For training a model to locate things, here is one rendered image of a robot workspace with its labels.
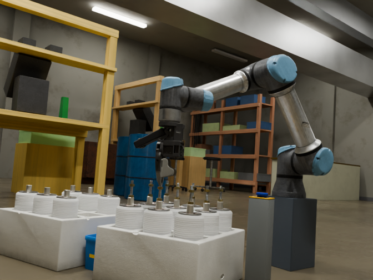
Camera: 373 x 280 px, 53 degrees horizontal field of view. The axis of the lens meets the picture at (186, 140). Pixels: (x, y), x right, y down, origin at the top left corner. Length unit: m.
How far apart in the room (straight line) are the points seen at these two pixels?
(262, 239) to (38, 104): 2.91
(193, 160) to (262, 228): 6.76
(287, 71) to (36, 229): 1.13
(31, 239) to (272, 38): 4.86
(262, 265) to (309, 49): 5.50
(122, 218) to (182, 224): 0.23
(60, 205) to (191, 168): 6.59
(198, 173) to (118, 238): 6.88
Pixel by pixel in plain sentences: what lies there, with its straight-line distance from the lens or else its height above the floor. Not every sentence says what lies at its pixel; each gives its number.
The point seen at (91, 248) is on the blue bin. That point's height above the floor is 0.08.
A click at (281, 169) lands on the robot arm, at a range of 1.74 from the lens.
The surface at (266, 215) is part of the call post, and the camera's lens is 1.28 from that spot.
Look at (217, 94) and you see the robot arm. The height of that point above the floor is 0.69.
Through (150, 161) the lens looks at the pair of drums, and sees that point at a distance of 4.38.
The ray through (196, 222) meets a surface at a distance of 1.17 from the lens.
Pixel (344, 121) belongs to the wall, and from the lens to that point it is 9.57.
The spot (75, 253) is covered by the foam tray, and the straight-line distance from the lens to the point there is 1.51.
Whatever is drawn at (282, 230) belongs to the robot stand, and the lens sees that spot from 1.70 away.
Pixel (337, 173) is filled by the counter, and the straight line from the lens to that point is 8.31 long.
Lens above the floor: 0.39
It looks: 5 degrees up
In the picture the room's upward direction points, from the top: 4 degrees clockwise
